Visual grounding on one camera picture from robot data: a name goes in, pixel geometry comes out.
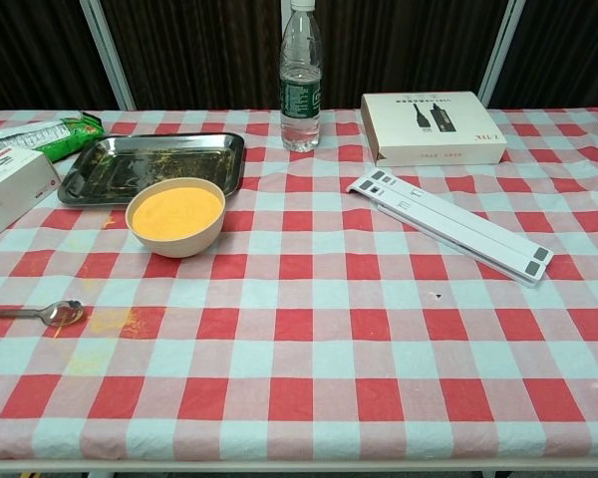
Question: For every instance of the green snack packet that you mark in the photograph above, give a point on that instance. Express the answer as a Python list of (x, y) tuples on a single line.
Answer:
[(72, 133)]

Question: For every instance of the clear plastic water bottle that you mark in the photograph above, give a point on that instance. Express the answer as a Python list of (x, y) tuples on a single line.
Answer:
[(300, 99)]

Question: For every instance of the silver metal spoon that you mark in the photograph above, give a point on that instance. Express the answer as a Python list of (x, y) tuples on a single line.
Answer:
[(66, 313)]

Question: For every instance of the beige bowl of orange powder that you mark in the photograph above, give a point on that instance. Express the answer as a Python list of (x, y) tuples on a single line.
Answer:
[(174, 214)]

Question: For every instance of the red white checkered tablecloth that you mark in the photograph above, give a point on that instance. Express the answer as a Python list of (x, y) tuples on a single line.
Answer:
[(299, 348)]

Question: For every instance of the stainless steel rectangular tray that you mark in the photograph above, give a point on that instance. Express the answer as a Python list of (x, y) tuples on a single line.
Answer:
[(179, 154)]

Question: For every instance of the small white box red label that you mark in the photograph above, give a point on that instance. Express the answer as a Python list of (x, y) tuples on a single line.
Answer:
[(10, 184)]

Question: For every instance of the aluminium partition post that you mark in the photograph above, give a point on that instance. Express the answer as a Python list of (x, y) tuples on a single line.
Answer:
[(498, 55), (110, 60)]

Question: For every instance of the white folding laptop stand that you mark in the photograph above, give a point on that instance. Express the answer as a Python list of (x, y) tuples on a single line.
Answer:
[(458, 219)]

